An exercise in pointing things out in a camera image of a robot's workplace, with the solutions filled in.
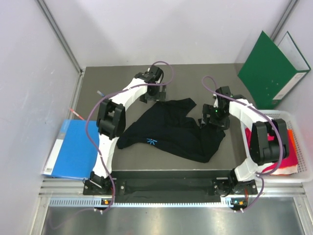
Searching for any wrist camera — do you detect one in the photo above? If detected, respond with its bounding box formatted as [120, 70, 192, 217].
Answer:
[147, 65, 164, 84]
[215, 86, 232, 97]

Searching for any magenta t-shirt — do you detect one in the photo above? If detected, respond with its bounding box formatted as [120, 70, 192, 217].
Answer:
[245, 128, 298, 173]

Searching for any green ring binder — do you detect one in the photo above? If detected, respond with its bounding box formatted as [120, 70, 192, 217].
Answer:
[238, 32, 311, 110]

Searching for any grey slotted cable duct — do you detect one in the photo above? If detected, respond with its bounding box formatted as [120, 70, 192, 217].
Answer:
[49, 197, 244, 208]

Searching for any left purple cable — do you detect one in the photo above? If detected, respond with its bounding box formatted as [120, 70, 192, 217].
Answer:
[85, 61, 176, 214]

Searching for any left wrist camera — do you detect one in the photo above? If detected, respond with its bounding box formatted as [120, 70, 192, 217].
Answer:
[147, 65, 164, 84]

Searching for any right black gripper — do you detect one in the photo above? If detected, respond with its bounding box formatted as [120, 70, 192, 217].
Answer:
[201, 104, 230, 132]

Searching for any black t-shirt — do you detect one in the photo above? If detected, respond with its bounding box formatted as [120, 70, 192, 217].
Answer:
[117, 98, 225, 163]

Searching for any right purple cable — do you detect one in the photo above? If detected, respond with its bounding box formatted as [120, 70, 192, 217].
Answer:
[201, 75, 287, 213]

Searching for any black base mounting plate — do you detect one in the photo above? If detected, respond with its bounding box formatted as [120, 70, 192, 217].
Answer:
[83, 170, 258, 203]

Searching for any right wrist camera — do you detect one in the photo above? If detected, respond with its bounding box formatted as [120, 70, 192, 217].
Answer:
[215, 86, 232, 97]

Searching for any white plastic basket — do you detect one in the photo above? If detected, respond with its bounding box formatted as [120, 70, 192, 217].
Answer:
[241, 110, 313, 184]

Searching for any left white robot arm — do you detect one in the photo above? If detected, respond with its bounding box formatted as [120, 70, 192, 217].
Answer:
[83, 66, 166, 195]

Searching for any blue folder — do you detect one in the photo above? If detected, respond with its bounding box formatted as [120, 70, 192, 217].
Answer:
[43, 119, 97, 180]

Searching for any red pen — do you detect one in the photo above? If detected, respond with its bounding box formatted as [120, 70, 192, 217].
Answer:
[69, 108, 85, 120]

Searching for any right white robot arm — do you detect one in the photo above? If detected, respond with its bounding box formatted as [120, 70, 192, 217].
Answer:
[201, 94, 290, 197]

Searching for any orange t-shirt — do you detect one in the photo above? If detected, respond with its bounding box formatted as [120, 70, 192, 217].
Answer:
[288, 129, 297, 160]

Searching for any purple cable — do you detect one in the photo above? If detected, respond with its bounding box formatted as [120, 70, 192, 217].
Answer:
[201, 75, 287, 213]
[85, 61, 176, 214]

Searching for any white t-shirt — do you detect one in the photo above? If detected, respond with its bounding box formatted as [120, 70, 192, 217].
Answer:
[271, 164, 298, 175]

